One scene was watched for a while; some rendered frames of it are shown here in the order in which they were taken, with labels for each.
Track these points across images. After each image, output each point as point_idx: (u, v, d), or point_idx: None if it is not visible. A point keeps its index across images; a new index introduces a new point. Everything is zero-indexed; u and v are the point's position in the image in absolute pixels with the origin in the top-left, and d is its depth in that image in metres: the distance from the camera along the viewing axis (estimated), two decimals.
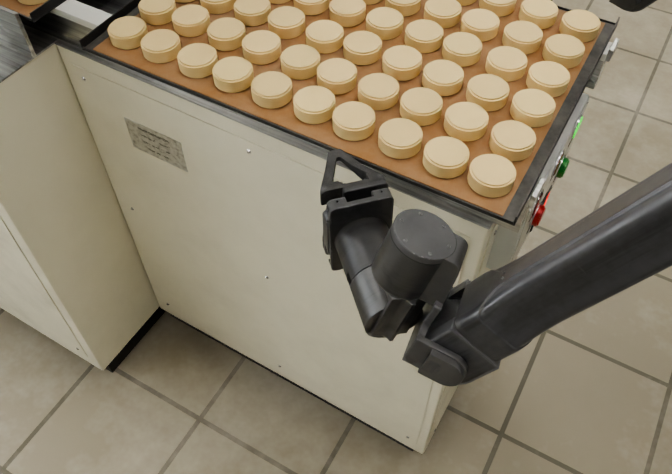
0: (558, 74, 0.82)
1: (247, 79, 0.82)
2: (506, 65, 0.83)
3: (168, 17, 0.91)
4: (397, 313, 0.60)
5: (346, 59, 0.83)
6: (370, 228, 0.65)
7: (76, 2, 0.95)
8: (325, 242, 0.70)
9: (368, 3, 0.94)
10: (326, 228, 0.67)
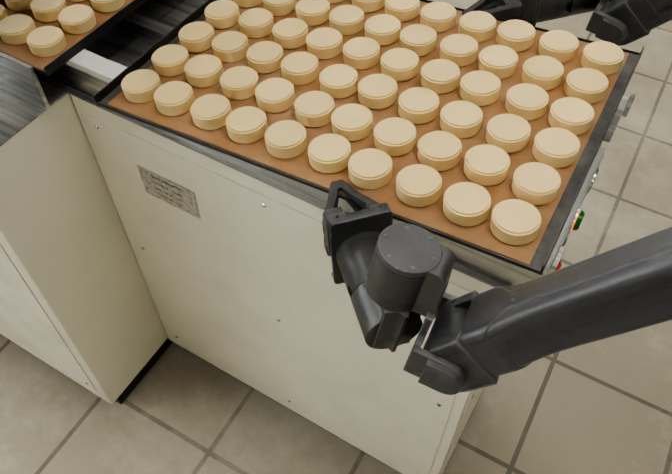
0: (581, 111, 0.79)
1: (261, 129, 0.81)
2: (526, 103, 0.80)
3: (181, 68, 0.90)
4: (394, 325, 0.62)
5: (361, 105, 0.82)
6: (370, 242, 0.67)
7: (90, 54, 0.95)
8: (326, 243, 0.70)
9: (382, 44, 0.92)
10: (326, 228, 0.67)
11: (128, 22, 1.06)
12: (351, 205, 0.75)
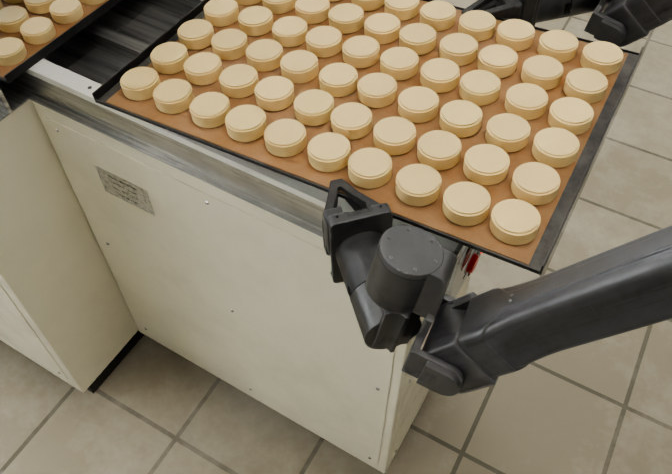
0: (580, 111, 0.79)
1: (260, 127, 0.81)
2: (526, 103, 0.80)
3: (180, 66, 0.90)
4: (393, 326, 0.62)
5: (360, 103, 0.82)
6: (370, 242, 0.67)
7: (48, 63, 1.03)
8: (326, 242, 0.70)
9: (382, 43, 0.92)
10: (326, 228, 0.67)
11: (88, 32, 1.14)
12: (350, 204, 0.75)
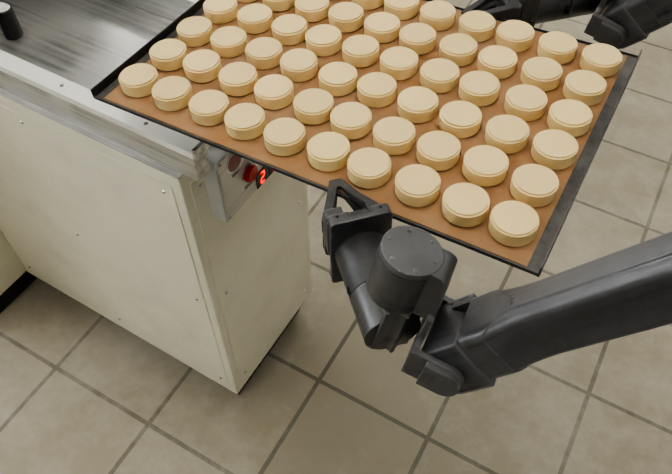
0: (580, 113, 0.79)
1: (260, 126, 0.80)
2: (525, 104, 0.80)
3: (179, 63, 0.90)
4: (393, 326, 0.62)
5: (360, 103, 0.82)
6: (369, 242, 0.67)
7: None
8: (325, 242, 0.70)
9: (382, 42, 0.92)
10: (326, 228, 0.67)
11: None
12: (350, 204, 0.75)
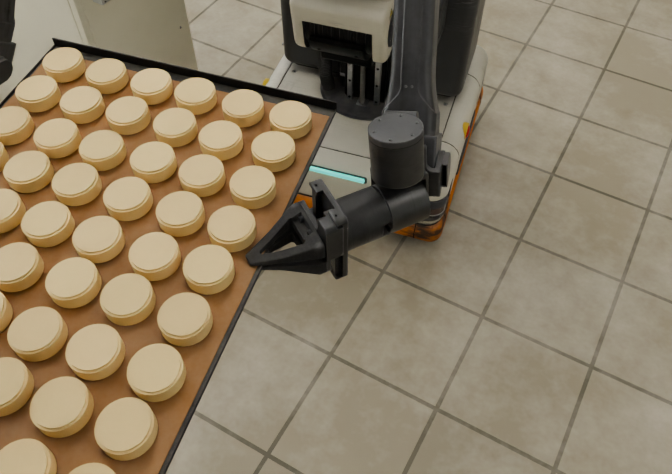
0: (153, 74, 0.84)
1: (171, 347, 0.62)
2: (139, 110, 0.80)
3: None
4: (423, 182, 0.73)
5: (133, 244, 0.68)
6: (344, 203, 0.70)
7: None
8: (334, 254, 0.69)
9: None
10: (340, 233, 0.67)
11: None
12: (272, 250, 0.71)
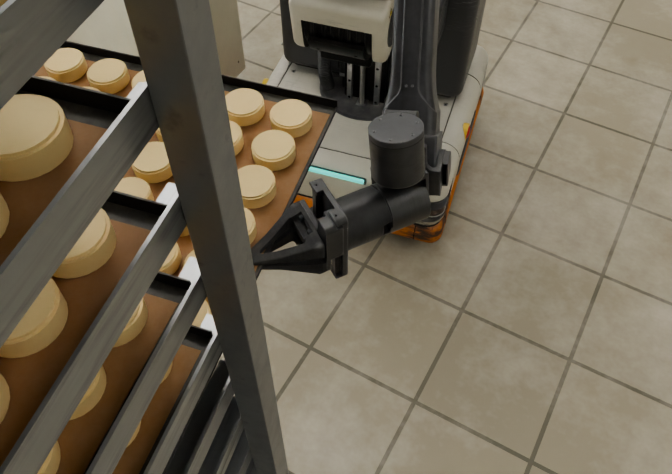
0: None
1: None
2: None
3: None
4: (423, 182, 0.73)
5: None
6: (344, 203, 0.70)
7: None
8: (334, 254, 0.69)
9: None
10: (340, 233, 0.67)
11: None
12: (272, 249, 0.71)
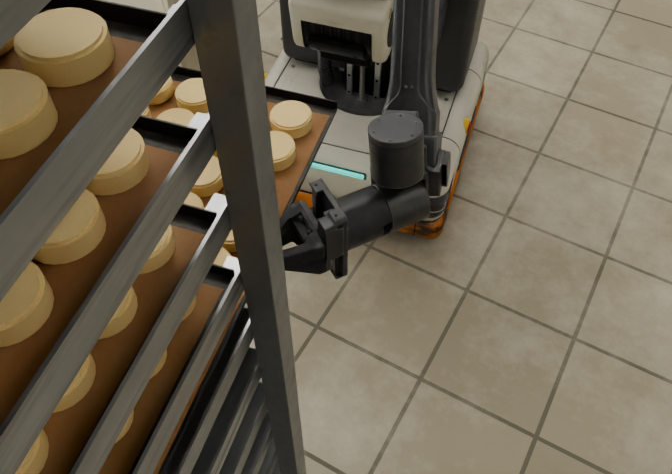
0: None
1: None
2: None
3: None
4: (422, 182, 0.73)
5: None
6: (344, 203, 0.70)
7: None
8: (334, 254, 0.69)
9: None
10: (340, 233, 0.67)
11: None
12: None
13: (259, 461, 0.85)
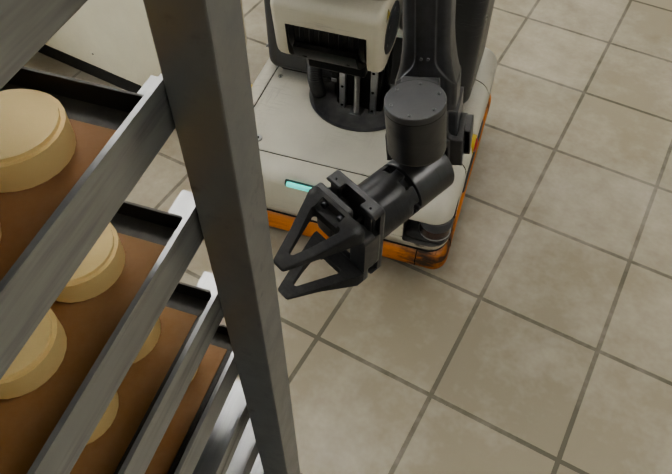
0: None
1: None
2: None
3: None
4: None
5: None
6: None
7: None
8: None
9: None
10: None
11: None
12: (309, 249, 0.59)
13: None
